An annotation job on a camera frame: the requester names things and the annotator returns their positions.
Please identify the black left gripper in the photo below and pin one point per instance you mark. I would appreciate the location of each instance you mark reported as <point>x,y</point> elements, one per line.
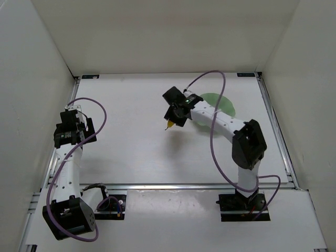
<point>89,130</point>

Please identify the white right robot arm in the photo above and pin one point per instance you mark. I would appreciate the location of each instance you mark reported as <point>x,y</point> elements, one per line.
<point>247,139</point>

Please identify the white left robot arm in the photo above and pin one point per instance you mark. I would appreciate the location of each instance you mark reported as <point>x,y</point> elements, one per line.
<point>69,211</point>

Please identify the right blue corner label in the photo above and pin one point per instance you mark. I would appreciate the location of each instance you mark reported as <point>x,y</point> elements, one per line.
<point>245,74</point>

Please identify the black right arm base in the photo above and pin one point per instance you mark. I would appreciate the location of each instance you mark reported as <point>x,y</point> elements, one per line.
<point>234,209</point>

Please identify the blue corner label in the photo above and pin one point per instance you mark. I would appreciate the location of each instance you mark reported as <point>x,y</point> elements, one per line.
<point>90,76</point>
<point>245,74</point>

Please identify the aluminium side frame rail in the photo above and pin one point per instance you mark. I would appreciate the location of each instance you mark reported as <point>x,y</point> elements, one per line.
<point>43,115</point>

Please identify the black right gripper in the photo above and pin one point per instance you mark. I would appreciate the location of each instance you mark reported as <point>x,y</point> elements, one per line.
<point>175,115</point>

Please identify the yellow fake pear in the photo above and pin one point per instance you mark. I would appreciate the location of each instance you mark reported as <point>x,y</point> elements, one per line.
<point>169,124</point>

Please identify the left blue corner label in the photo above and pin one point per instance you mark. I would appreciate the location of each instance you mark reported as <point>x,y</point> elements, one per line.
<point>90,76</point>

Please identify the green glass fruit bowl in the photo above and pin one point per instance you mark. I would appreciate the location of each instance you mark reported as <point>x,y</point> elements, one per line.
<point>225,104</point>

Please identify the aluminium front frame rail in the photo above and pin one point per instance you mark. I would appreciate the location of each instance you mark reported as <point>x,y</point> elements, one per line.
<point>204,186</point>

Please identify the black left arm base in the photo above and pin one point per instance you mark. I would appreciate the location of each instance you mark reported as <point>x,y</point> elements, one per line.
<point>105,206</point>

